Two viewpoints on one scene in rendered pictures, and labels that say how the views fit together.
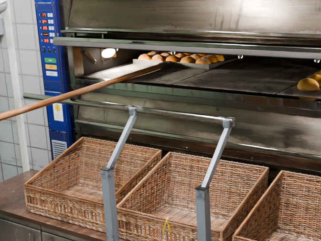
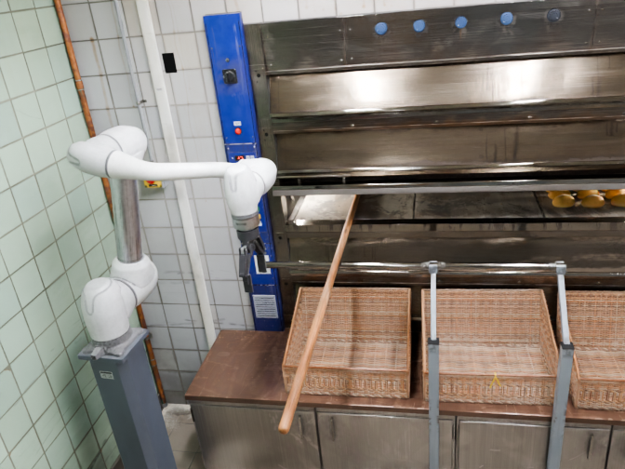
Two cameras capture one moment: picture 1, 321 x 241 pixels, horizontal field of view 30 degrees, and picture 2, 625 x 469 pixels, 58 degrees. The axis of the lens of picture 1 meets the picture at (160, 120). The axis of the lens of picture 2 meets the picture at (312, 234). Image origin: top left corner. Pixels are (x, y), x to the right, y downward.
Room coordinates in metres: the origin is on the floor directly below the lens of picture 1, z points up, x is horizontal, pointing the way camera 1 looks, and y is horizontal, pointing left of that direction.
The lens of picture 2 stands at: (0.95, 1.32, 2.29)
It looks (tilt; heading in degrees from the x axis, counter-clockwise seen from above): 25 degrees down; 337
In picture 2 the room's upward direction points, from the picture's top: 6 degrees counter-clockwise
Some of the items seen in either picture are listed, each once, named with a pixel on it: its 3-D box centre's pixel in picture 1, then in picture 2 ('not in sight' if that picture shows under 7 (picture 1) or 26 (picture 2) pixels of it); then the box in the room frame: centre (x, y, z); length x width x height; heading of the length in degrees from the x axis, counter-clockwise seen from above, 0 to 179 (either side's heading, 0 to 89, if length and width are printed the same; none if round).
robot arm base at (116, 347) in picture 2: not in sight; (109, 339); (3.05, 1.36, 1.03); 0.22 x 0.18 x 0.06; 140
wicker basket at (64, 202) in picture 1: (94, 180); (350, 338); (2.91, 0.36, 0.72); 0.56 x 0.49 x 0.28; 54
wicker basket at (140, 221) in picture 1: (193, 202); (485, 342); (2.55, -0.13, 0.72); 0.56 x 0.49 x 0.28; 55
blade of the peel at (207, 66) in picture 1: (186, 58); not in sight; (3.65, -0.18, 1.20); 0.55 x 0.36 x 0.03; 53
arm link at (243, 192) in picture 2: not in sight; (242, 187); (2.65, 0.84, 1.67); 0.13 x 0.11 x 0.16; 137
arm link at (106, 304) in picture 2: not in sight; (104, 305); (3.07, 1.34, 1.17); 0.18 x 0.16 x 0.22; 137
